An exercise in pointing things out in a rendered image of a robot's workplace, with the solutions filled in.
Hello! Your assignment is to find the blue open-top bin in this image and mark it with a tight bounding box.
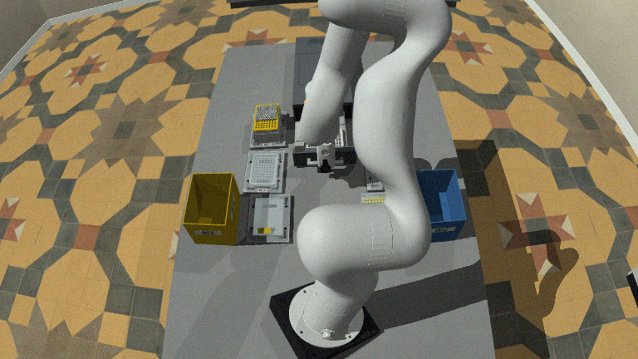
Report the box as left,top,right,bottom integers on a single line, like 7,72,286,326
416,169,467,243

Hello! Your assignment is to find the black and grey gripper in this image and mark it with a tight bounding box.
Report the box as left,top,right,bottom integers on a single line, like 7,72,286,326
316,139,336,173

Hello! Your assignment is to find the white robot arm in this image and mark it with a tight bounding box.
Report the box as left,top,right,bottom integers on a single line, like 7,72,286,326
289,0,453,348

